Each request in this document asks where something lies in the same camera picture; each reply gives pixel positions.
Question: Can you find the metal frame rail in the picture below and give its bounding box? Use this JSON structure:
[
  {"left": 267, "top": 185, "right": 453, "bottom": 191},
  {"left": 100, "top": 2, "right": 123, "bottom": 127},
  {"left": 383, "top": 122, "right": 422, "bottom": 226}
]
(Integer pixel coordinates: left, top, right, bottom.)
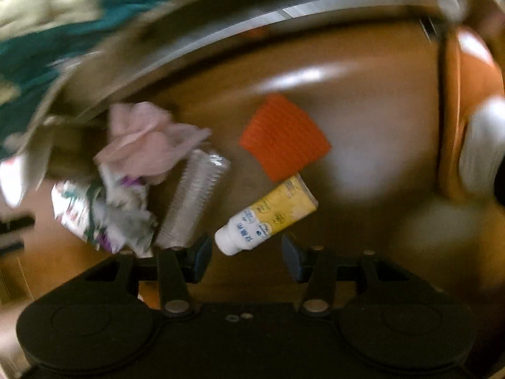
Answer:
[{"left": 51, "top": 0, "right": 466, "bottom": 101}]

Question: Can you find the teal blanket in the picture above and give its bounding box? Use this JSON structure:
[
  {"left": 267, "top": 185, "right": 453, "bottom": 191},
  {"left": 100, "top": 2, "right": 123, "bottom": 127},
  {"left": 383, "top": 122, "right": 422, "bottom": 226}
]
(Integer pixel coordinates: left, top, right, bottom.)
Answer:
[{"left": 0, "top": 0, "right": 231, "bottom": 159}]

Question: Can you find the orange ribbed mat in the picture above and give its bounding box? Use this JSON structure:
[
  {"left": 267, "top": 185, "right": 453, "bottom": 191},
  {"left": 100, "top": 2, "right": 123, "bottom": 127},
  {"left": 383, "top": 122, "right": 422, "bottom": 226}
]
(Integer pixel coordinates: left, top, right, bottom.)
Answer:
[{"left": 239, "top": 94, "right": 332, "bottom": 183}]

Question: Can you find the yellow and white tube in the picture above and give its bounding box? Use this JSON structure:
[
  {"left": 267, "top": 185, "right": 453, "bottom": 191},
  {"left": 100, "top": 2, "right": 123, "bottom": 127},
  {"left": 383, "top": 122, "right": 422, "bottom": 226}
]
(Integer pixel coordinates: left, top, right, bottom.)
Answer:
[{"left": 214, "top": 174, "right": 319, "bottom": 256}]

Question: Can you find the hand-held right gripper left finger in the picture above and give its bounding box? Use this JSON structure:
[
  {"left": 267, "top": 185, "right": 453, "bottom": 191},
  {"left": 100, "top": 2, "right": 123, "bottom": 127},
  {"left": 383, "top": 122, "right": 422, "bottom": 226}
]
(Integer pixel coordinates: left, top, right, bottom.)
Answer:
[{"left": 85, "top": 236, "right": 214, "bottom": 318}]

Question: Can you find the orange slipper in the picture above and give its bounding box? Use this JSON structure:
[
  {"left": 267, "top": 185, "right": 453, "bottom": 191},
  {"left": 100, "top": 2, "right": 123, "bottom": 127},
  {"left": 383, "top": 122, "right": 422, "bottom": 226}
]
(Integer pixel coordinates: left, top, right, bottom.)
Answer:
[
  {"left": 455, "top": 27, "right": 502, "bottom": 107},
  {"left": 436, "top": 95, "right": 505, "bottom": 200}
]

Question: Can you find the clear ribbed plastic bottle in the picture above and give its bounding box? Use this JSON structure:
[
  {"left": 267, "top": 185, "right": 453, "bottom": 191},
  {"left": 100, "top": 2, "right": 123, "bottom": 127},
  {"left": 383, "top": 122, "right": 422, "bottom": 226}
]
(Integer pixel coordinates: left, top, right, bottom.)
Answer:
[{"left": 156, "top": 148, "right": 231, "bottom": 249}]

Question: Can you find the purple and white wrapper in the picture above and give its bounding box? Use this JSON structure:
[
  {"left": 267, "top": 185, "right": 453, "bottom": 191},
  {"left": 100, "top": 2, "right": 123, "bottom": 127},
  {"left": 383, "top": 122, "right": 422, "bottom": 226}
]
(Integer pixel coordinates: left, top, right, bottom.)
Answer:
[{"left": 92, "top": 166, "right": 158, "bottom": 257}]

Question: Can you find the pinkish white tissue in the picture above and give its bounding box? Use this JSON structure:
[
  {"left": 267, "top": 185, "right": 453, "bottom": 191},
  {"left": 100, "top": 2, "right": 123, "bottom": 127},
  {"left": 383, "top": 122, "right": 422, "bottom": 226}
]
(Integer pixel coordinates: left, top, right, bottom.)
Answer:
[{"left": 94, "top": 102, "right": 214, "bottom": 186}]

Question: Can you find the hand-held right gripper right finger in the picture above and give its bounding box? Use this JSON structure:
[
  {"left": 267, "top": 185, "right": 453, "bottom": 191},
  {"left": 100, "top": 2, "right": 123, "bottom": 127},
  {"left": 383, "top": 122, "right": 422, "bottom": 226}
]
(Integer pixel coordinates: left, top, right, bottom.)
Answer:
[{"left": 281, "top": 234, "right": 413, "bottom": 320}]

